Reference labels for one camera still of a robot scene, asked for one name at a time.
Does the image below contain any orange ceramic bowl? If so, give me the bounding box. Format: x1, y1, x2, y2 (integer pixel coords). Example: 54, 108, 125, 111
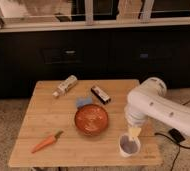
74, 104, 109, 136

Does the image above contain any orange toy carrot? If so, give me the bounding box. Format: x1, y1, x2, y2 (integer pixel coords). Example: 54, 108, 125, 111
31, 131, 62, 153

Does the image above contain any black power adapter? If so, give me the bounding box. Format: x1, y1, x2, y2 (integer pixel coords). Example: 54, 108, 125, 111
169, 129, 185, 143

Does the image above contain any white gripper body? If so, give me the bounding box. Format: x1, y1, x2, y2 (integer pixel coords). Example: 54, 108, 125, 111
124, 107, 147, 127

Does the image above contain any black cabinet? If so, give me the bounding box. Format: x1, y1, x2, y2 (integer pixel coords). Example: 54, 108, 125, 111
0, 25, 190, 99

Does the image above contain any blue sponge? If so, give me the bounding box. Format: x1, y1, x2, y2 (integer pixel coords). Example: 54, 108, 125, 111
76, 97, 93, 108

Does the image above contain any brown chocolate bar box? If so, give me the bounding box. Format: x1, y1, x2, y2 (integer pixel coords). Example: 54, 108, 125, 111
91, 86, 111, 104

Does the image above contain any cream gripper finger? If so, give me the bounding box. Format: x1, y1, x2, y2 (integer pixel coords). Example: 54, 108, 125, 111
128, 127, 141, 141

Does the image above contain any black cable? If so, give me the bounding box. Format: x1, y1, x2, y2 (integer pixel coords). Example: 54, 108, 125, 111
154, 87, 190, 171

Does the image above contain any white ceramic cup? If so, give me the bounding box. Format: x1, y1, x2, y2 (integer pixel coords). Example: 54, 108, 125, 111
118, 133, 141, 158

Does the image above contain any wooden table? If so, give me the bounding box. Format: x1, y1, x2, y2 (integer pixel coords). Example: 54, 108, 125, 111
9, 79, 162, 167

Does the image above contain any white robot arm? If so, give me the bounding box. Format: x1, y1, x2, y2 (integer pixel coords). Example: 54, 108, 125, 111
124, 77, 190, 137

